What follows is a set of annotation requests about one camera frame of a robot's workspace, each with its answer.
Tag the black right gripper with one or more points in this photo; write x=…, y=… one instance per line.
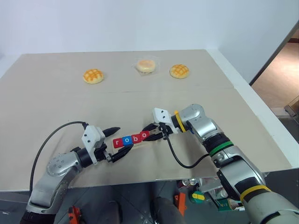
x=163, y=130

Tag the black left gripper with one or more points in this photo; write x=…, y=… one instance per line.
x=102, y=154

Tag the red letter tile r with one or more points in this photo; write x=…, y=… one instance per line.
x=118, y=143

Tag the red letter tile o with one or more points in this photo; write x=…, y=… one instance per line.
x=144, y=135

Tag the blue letter tile o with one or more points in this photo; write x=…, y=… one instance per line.
x=127, y=141

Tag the beige letter tile holder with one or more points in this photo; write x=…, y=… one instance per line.
x=140, y=144

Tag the red letter tile b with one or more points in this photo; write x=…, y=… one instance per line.
x=136, y=138

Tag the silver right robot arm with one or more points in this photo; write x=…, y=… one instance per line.
x=203, y=126

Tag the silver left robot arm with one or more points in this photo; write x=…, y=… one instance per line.
x=56, y=168

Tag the beige table cover sheet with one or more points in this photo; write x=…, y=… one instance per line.
x=58, y=70
x=93, y=105

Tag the silver drink cans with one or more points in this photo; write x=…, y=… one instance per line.
x=189, y=182

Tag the plastic-wrapped pale round bun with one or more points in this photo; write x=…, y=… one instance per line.
x=146, y=65

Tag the golden crosshatched pineapple bun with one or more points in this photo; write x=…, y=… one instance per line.
x=93, y=76
x=180, y=71

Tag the orange plastic object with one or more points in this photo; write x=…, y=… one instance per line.
x=180, y=203

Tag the dark rounded shape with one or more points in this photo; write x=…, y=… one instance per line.
x=165, y=210

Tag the green and yellow toy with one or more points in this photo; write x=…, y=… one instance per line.
x=198, y=196

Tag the orange and black tool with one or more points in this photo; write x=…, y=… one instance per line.
x=74, y=213

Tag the green printed box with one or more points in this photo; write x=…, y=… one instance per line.
x=227, y=205

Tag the brown cardboard box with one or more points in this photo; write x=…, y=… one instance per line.
x=293, y=107

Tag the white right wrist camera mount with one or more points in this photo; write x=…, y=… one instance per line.
x=161, y=115

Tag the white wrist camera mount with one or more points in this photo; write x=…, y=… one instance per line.
x=91, y=137
x=161, y=115

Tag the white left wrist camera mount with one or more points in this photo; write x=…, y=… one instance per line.
x=91, y=137

